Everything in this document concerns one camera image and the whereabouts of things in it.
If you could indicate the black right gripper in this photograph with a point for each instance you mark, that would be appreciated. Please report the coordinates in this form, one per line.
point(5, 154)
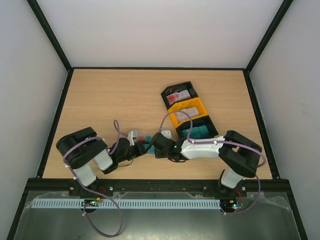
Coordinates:
point(157, 151)

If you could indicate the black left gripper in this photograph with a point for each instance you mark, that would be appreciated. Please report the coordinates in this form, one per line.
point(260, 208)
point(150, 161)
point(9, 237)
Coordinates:
point(140, 149)

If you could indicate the red circle white card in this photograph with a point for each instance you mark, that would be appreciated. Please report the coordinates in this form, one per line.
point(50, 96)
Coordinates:
point(141, 139)

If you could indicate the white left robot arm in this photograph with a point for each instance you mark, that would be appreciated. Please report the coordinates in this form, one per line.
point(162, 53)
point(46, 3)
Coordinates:
point(81, 147)

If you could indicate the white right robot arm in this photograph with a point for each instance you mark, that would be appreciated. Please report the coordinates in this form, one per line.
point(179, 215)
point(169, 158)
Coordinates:
point(242, 156)

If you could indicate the pink patterned white card stack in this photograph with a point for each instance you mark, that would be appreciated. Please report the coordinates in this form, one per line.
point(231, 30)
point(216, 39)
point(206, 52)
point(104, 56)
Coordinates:
point(186, 114)

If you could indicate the teal card stack in bin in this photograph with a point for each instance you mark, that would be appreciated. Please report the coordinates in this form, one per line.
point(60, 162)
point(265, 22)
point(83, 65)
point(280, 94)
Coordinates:
point(199, 132)

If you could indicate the black bin with teal cards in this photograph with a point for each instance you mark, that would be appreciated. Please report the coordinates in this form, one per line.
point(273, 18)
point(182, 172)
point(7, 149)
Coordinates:
point(183, 129)

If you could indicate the red patterned white card stack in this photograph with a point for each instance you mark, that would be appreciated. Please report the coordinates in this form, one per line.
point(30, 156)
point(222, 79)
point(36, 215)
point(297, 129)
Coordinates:
point(178, 96)

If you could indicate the black bin with red cards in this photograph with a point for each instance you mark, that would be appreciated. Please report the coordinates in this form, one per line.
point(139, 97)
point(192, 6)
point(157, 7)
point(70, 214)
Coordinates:
point(177, 88)

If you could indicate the yellow middle bin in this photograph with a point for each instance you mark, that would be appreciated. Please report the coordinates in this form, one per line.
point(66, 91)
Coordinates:
point(194, 102)

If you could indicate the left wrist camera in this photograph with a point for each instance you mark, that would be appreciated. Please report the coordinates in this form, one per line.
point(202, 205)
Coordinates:
point(132, 136)

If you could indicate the white slotted cable duct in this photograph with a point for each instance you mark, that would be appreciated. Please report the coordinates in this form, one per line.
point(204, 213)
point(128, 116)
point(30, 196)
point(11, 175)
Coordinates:
point(60, 203)

